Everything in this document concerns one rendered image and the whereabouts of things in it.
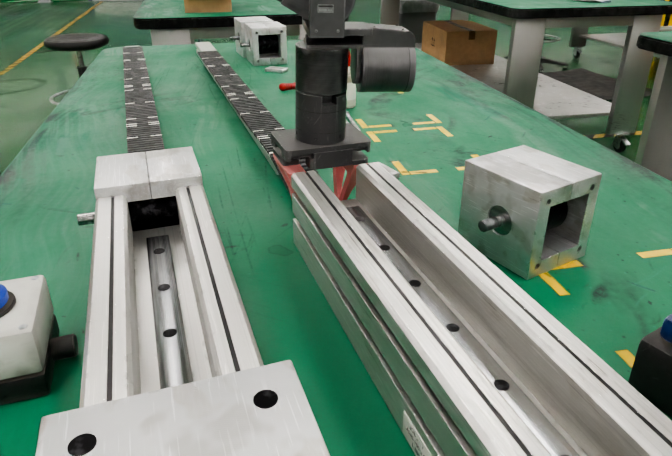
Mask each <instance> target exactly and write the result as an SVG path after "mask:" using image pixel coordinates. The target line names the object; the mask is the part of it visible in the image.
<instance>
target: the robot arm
mask: <svg viewBox="0 0 672 456"><path fill-rule="evenodd" d="M277 1H279V2H281V4H282V5H283V6H285V7H287V8H288V9H290V10H292V11H293V12H295V13H296V14H298V15H300V16H301V17H302V26H303V28H304V29H305V31H306V33H307V34H305V37H304V40H302V41H298V42H296V43H295V88H296V90H295V127H296V129H286V130H277V131H272V132H271V143H272V145H273V146H274V147H273V157H274V159H275V161H276V163H277V165H278V168H279V170H280V172H281V174H282V176H283V178H284V180H285V182H286V184H287V186H288V189H289V192H290V195H291V199H292V193H296V192H295V191H294V189H293V188H292V183H291V176H292V174H293V173H296V172H306V171H305V170H304V169H303V168H302V166H301V165H300V159H299V158H305V157H306V165H307V166H308V167H309V169H312V170H317V169H325V168H333V180H334V194H335V195H336V197H337V198H338V199H339V200H340V201H341V200H347V199H348V197H349V195H350V193H351V191H352V190H353V188H354V187H355V186H356V167H357V166H358V165H359V164H368V156H366V155H365V154H364V153H363V152H362V150H365V151H366V152H370V146H371V140H370V139H369V138H368V137H367V136H365V135H364V134H363V133H362V132H361V131H359V130H358V129H357V128H356V127H355V126H354V125H352V124H350V123H346V104H347V98H346V91H347V80H348V55H349V49H351V58H350V73H351V81H352V83H353V84H355V85H356V89H357V92H410V91H411V90H412V88H413V85H414V82H415V76H416V50H415V43H416V38H415V35H414V34H413V33H412V32H410V31H409V30H407V29H406V28H404V27H402V26H398V25H397V24H396V26H395V25H384V24H374V23H371V22H368V23H365V22H345V19H346V18H347V17H348V16H349V15H350V13H351V12H352V10H353V8H354V4H355V0H277ZM345 169H346V171H347V175H346V178H345V182H344V185H343V188H342V183H343V178H344V173H345ZM296 195H297V193H296ZM297 196H298V195H297Z"/></svg>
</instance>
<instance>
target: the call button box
mask: <svg viewBox="0 0 672 456"><path fill-rule="evenodd" d="M0 284H2V285H4V286H5V287H6V289H7V292H8V295H9V299H8V302H7V303H6V304H5V305H4V306H3V307H2V308H1V309H0V405H5V404H9V403H14V402H18V401H23V400H27V399H32V398H36V397H41V396H45V395H48V394H50V392H51V386H52V380H53V373H54V366H55V361H56V360H61V359H66V358H71V357H76V356H77V355H78V341H77V337H76V335H74V334H70V335H65V336H59V331H60V330H59V326H58V323H57V319H56V316H55V314H53V311H54V308H53V305H52V301H51V297H50V293H49V289H48V285H47V282H46V278H45V277H44V276H43V275H37V276H31V277H25V278H19V279H13V280H6V281H0Z"/></svg>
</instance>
